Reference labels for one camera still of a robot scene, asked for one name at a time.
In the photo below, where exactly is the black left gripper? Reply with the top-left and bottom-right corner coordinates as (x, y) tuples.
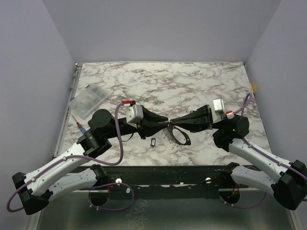
(106, 105), (170, 140)

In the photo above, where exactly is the key with black tag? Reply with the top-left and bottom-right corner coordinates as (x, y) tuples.
(150, 138), (156, 147)

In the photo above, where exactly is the silver metal keyring holder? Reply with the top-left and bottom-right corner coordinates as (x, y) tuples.
(162, 125), (191, 146)

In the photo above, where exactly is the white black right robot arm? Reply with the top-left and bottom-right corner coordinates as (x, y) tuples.
(169, 105), (307, 210)

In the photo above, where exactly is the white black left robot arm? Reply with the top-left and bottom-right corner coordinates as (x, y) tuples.
(6, 101), (169, 215)

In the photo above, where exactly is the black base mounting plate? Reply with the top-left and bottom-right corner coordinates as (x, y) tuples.
(104, 165), (236, 199)

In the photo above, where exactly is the clear plastic screw organizer box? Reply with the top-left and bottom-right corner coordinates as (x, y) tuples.
(69, 83), (109, 119)

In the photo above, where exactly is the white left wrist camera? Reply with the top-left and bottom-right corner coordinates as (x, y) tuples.
(125, 104), (144, 124)

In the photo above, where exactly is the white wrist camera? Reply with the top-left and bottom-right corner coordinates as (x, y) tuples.
(125, 104), (144, 124)
(213, 98), (226, 119)

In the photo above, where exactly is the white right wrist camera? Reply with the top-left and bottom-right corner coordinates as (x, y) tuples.
(213, 98), (226, 119)

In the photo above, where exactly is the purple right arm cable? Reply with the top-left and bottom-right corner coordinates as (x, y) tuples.
(225, 92), (307, 208)

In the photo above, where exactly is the blue red handled screwdriver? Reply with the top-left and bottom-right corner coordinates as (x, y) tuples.
(71, 114), (86, 135)

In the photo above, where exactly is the aluminium rail left edge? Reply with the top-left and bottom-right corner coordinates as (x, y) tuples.
(53, 63), (82, 156)

